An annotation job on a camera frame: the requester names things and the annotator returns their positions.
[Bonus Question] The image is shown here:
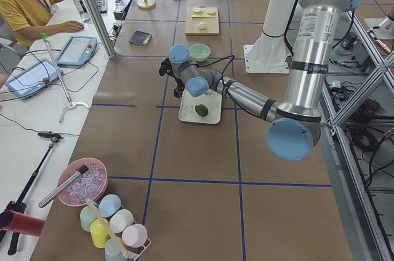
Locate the blue cup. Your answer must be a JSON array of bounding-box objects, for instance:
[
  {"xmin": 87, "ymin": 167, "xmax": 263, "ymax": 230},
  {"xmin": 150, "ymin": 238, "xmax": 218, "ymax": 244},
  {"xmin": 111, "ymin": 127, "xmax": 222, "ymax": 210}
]
[{"xmin": 98, "ymin": 194, "xmax": 121, "ymax": 218}]

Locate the lemon slice stacked top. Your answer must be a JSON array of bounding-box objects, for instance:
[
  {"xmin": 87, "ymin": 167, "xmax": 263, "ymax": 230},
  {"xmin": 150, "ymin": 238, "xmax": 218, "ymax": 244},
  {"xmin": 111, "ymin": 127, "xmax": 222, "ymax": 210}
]
[{"xmin": 206, "ymin": 9, "xmax": 216, "ymax": 15}]

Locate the white wire cup rack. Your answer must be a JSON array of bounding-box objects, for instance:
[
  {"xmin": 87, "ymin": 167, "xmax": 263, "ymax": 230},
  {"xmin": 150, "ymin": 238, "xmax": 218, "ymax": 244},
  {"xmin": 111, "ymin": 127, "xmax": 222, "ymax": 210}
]
[{"xmin": 92, "ymin": 202, "xmax": 153, "ymax": 261}]

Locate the yellow cup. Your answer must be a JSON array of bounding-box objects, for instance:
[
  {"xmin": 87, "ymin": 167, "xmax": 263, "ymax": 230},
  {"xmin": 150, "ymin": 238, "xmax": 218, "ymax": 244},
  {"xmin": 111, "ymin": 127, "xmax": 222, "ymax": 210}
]
[{"xmin": 90, "ymin": 219, "xmax": 110, "ymax": 249}]

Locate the metal tube black cap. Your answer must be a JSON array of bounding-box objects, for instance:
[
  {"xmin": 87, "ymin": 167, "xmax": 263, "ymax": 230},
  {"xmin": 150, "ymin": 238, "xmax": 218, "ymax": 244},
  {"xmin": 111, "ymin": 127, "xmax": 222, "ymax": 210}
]
[{"xmin": 38, "ymin": 164, "xmax": 89, "ymax": 208}]

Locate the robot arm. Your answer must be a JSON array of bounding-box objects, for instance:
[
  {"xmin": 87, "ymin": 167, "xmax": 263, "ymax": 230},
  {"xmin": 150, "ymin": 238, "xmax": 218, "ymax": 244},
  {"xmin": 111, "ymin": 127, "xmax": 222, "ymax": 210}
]
[{"xmin": 159, "ymin": 0, "xmax": 361, "ymax": 161}]

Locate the far blue teach pendant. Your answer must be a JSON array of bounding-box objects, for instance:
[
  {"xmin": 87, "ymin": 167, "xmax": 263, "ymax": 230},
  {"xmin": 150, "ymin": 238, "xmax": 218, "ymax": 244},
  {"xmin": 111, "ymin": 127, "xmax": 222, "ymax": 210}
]
[{"xmin": 56, "ymin": 36, "xmax": 98, "ymax": 67}]

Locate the green cup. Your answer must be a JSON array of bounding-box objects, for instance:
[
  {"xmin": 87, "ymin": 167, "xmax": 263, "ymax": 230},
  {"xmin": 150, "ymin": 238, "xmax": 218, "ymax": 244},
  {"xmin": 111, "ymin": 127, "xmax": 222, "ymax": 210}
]
[{"xmin": 79, "ymin": 206, "xmax": 96, "ymax": 232}]

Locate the near blue teach pendant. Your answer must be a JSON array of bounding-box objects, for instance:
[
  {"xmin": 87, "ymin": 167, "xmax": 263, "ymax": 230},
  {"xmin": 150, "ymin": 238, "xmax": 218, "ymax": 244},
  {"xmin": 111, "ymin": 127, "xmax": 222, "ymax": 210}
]
[{"xmin": 6, "ymin": 58, "xmax": 58, "ymax": 99}]

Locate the grey folded cloth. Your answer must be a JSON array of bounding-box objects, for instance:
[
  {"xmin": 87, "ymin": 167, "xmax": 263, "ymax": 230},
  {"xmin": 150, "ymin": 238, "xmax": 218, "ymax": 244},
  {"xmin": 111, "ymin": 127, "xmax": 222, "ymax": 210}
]
[{"xmin": 129, "ymin": 30, "xmax": 152, "ymax": 46}]

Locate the red cylinder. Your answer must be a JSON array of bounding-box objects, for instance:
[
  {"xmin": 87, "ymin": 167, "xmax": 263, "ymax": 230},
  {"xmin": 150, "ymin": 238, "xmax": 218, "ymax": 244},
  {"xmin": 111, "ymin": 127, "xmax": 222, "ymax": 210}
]
[{"xmin": 1, "ymin": 210, "xmax": 45, "ymax": 236}]

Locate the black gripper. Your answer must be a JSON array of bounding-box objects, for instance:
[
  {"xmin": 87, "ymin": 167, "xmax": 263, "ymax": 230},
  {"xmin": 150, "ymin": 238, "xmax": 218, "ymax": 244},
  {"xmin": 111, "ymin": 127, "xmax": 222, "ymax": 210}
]
[{"xmin": 173, "ymin": 78, "xmax": 185, "ymax": 98}]

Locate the lemon slice near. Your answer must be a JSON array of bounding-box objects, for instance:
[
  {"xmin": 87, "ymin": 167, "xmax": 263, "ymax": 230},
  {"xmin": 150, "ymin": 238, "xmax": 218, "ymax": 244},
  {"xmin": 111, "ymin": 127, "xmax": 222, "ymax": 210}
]
[{"xmin": 193, "ymin": 7, "xmax": 203, "ymax": 14}]

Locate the yellow plastic knife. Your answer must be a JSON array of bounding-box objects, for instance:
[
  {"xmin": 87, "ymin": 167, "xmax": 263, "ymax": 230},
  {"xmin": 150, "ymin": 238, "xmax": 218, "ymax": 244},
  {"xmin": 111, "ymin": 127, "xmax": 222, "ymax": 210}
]
[{"xmin": 191, "ymin": 15, "xmax": 215, "ymax": 18}]

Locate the pink cup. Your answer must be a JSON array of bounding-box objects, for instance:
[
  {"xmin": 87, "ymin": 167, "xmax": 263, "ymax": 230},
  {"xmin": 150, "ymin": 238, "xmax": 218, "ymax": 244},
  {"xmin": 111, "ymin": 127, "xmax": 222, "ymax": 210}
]
[{"xmin": 122, "ymin": 223, "xmax": 148, "ymax": 248}]

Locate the blue teach pendant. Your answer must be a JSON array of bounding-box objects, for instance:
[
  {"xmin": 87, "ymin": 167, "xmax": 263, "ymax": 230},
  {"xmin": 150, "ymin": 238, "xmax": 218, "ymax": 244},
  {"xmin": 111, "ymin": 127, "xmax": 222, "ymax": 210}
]
[
  {"xmin": 56, "ymin": 36, "xmax": 98, "ymax": 67},
  {"xmin": 6, "ymin": 58, "xmax": 58, "ymax": 99}
]

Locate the white bear tray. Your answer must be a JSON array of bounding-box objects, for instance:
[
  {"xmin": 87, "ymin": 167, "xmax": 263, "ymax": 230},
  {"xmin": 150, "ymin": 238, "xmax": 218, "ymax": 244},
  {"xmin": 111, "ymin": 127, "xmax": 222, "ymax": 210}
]
[{"xmin": 179, "ymin": 89, "xmax": 222, "ymax": 124}]

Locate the green avocado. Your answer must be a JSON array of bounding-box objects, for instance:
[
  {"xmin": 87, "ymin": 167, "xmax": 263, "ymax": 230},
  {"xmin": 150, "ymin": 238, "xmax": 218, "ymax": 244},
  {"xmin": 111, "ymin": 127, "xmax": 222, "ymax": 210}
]
[{"xmin": 195, "ymin": 104, "xmax": 209, "ymax": 117}]

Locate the reacher grabber tool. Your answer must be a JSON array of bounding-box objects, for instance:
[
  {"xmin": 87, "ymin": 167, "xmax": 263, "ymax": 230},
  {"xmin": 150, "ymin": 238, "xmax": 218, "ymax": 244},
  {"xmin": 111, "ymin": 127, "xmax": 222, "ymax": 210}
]
[{"xmin": 40, "ymin": 33, "xmax": 90, "ymax": 123}]

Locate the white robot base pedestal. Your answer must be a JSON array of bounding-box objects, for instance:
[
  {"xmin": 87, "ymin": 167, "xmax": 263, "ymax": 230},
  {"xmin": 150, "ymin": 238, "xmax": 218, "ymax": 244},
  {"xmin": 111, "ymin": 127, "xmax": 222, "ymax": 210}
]
[{"xmin": 244, "ymin": 0, "xmax": 296, "ymax": 74}]

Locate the pink bowl with ice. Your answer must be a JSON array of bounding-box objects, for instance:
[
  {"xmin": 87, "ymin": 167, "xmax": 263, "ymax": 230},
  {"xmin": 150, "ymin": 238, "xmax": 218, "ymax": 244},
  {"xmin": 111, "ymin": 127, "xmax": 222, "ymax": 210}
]
[{"xmin": 57, "ymin": 158, "xmax": 108, "ymax": 207}]

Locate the green ceramic bowl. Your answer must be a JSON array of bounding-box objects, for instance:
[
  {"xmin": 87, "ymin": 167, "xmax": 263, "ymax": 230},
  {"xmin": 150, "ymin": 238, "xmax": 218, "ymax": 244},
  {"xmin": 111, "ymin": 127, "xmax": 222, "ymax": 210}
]
[{"xmin": 189, "ymin": 44, "xmax": 211, "ymax": 62}]

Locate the aluminium frame post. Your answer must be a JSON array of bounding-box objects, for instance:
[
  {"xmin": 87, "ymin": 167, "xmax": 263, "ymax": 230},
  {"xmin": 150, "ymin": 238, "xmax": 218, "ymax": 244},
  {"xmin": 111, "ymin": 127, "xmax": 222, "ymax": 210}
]
[{"xmin": 85, "ymin": 0, "xmax": 116, "ymax": 59}]

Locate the white cup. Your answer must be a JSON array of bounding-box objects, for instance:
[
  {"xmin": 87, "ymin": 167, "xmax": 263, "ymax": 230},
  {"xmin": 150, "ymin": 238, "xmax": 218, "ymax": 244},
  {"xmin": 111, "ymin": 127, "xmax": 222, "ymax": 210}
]
[{"xmin": 110, "ymin": 209, "xmax": 134, "ymax": 233}]

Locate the wooden stick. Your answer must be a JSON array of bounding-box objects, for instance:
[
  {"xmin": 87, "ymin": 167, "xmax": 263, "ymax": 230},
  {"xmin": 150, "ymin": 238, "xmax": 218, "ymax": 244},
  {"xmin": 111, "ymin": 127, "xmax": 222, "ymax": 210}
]
[{"xmin": 86, "ymin": 199, "xmax": 132, "ymax": 260}]

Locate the grey cup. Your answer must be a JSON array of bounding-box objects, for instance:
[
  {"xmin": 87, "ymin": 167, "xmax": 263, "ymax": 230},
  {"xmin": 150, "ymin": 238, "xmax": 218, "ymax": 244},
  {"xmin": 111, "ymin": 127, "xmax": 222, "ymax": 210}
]
[{"xmin": 105, "ymin": 239, "xmax": 125, "ymax": 261}]

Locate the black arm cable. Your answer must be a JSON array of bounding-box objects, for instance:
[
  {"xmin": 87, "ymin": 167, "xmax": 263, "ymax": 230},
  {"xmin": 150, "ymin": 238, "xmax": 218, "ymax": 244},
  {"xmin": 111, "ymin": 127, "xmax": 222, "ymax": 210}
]
[{"xmin": 203, "ymin": 55, "xmax": 236, "ymax": 98}]

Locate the person in yellow shirt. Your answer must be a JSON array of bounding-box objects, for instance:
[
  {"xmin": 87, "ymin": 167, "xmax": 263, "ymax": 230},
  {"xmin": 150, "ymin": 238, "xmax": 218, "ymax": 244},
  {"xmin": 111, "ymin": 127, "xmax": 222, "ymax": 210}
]
[{"xmin": 1, "ymin": 0, "xmax": 84, "ymax": 47}]

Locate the black tripod stick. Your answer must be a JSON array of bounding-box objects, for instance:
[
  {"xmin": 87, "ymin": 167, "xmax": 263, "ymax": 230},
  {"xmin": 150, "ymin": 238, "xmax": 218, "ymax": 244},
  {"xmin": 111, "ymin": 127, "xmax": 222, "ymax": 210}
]
[{"xmin": 1, "ymin": 131, "xmax": 63, "ymax": 255}]

